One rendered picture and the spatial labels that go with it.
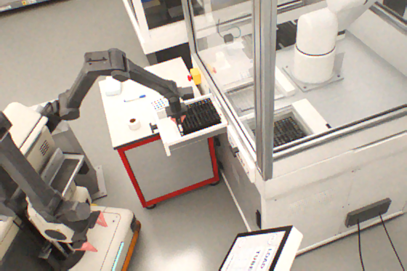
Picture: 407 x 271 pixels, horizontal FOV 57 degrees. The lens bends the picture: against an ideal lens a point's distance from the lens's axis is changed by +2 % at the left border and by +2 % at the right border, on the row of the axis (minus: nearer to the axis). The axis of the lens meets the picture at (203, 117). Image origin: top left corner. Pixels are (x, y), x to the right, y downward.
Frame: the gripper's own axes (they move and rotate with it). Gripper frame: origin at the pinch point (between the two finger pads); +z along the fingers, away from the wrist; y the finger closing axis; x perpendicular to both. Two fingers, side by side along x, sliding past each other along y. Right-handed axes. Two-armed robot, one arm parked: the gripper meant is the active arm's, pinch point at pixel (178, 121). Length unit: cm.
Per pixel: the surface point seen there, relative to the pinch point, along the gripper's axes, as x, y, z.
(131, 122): -25.5, 24.9, 16.8
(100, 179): -53, 64, 95
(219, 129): 7.0, -18.7, 6.7
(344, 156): 47, -64, 1
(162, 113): -16.0, 6.6, 7.4
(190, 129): 2.2, -4.9, 6.0
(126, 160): -13.5, 33.9, 33.6
